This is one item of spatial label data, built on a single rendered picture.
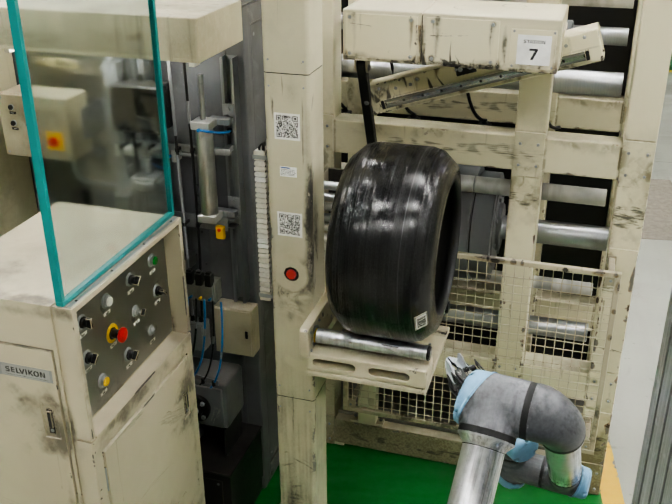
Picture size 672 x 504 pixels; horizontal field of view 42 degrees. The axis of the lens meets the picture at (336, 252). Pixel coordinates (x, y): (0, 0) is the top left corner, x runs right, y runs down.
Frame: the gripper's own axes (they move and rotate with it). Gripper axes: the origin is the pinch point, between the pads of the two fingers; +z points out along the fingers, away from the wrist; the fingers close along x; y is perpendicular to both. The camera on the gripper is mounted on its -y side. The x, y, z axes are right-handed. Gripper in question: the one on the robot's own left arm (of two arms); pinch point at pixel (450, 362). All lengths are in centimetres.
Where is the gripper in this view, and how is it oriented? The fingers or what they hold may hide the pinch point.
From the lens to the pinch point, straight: 229.5
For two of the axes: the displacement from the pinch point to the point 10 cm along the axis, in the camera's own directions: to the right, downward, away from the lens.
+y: -2.6, -7.3, -6.3
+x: -8.8, 4.5, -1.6
